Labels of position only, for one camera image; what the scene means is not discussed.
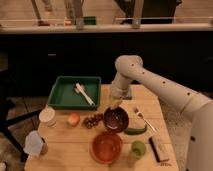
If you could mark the white utensil in tray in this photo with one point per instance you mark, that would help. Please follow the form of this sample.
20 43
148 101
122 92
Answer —
79 89

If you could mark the orange bowl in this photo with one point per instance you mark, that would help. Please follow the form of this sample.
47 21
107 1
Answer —
105 148

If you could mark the green cucumber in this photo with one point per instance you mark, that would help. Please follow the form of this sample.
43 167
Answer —
135 131

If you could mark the black brush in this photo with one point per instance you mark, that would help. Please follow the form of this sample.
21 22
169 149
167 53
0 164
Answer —
158 148

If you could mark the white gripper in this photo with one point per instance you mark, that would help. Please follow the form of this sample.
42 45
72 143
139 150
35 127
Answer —
118 90

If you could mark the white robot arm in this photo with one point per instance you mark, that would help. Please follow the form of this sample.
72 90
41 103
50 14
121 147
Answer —
195 106

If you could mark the green box on counter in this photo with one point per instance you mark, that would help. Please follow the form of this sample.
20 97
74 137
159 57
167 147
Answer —
90 20

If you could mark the red grapes bunch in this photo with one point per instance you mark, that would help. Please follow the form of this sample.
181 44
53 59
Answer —
92 121

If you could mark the blue sponge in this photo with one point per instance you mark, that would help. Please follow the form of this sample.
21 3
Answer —
129 94

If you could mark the green cup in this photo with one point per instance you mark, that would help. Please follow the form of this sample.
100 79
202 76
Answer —
138 149

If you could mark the green plastic tray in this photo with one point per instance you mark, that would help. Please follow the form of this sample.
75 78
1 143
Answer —
64 96

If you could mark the translucent plastic pitcher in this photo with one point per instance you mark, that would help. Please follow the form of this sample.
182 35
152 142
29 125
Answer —
35 145

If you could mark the dark maroon bowl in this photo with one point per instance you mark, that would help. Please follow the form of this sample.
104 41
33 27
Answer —
116 120

